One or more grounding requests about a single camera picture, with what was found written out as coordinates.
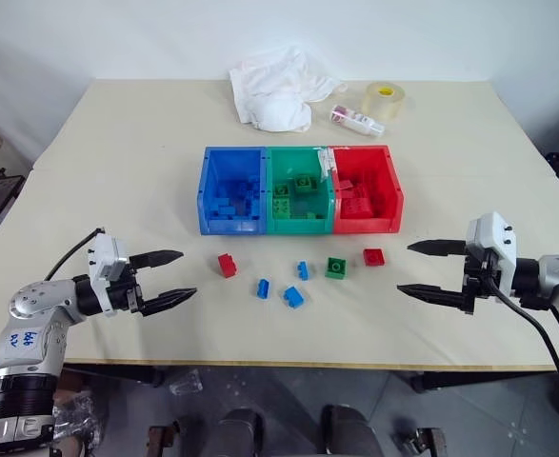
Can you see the red plastic bin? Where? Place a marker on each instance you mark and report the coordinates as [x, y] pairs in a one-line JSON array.
[[379, 190]]

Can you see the large red building block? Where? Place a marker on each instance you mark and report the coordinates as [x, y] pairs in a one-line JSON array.
[[356, 207]]

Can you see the small blue building block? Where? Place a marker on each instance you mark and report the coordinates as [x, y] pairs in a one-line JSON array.
[[303, 271]]

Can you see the blue building block pile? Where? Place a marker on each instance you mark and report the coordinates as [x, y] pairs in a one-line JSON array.
[[238, 202]]

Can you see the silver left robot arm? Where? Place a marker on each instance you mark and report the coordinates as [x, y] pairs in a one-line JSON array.
[[31, 328]]

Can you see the small clear plastic bag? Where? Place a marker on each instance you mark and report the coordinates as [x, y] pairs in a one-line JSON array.
[[186, 382]]

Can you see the dark green building block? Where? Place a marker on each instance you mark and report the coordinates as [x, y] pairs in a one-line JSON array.
[[306, 184], [281, 190]]

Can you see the tall red building block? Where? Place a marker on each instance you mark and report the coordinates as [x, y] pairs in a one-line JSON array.
[[227, 266]]

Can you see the crumpled clear plastic wrap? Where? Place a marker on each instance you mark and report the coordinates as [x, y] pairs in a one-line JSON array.
[[76, 419]]

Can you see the flat red building block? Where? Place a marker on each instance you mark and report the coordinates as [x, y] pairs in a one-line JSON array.
[[373, 258]]

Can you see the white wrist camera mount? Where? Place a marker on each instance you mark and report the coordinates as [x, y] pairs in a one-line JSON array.
[[106, 259], [495, 238]]

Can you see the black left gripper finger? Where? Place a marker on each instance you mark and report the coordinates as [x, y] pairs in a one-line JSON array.
[[160, 258], [172, 299]]

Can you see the small clear plastic bottle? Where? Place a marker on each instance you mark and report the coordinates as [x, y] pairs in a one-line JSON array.
[[355, 120]]

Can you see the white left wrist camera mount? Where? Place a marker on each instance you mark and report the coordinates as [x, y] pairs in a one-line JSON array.
[[106, 259]]

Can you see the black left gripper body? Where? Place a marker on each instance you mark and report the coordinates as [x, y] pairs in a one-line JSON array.
[[125, 294]]

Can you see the green plastic bin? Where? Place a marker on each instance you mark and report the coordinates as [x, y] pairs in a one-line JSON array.
[[298, 209]]

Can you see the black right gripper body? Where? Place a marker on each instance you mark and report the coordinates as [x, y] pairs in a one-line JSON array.
[[479, 278]]

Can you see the dark rounded shape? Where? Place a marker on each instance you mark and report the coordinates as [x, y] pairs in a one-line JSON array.
[[241, 433], [348, 431]]

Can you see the clear tape roll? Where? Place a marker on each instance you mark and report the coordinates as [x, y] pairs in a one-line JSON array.
[[384, 102]]

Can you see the light green building block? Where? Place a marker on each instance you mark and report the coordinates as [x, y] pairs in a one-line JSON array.
[[282, 209]]

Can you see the white crumpled cloth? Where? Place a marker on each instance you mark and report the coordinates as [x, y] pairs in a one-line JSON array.
[[274, 95]]

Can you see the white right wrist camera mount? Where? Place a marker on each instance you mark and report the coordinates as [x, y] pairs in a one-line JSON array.
[[495, 238]]

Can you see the blue plastic bin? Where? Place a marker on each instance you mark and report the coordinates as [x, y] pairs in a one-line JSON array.
[[231, 192]]

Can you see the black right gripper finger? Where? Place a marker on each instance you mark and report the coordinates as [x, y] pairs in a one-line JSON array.
[[436, 246], [431, 294]]

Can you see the small red building block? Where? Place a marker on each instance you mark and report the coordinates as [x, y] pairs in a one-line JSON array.
[[346, 184]]

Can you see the black table frame bar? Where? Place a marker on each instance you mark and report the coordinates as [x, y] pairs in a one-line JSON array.
[[488, 381], [117, 373]]

